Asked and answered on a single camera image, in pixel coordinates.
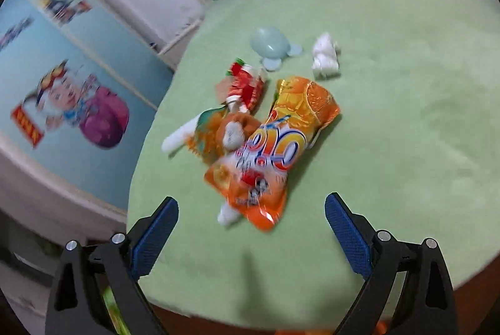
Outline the white bedside table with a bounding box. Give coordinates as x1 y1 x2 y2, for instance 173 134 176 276
156 17 204 67

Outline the brown crumpled wrapper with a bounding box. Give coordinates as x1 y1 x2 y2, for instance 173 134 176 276
217 112 260 154

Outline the red snack wrapper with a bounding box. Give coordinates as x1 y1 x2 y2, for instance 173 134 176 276
215 59 269 114

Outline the crumpled white tissue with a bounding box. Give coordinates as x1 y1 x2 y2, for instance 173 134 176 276
312 32 341 80

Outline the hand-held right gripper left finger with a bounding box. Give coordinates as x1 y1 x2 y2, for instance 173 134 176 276
45 197 179 335

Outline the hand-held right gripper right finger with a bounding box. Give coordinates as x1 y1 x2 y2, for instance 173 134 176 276
325 193 458 335

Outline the small white tissue wad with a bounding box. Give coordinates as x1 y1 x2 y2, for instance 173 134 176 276
217 204 243 228

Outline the orange plush toy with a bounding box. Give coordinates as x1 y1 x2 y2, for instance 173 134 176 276
185 107 231 164

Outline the blue cartoon print wardrobe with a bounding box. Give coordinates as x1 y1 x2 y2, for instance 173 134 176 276
0 0 174 211

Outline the white rolled tissue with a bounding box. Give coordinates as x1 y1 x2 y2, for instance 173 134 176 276
161 114 204 155

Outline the orange snack bag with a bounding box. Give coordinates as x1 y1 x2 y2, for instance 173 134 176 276
204 76 341 233

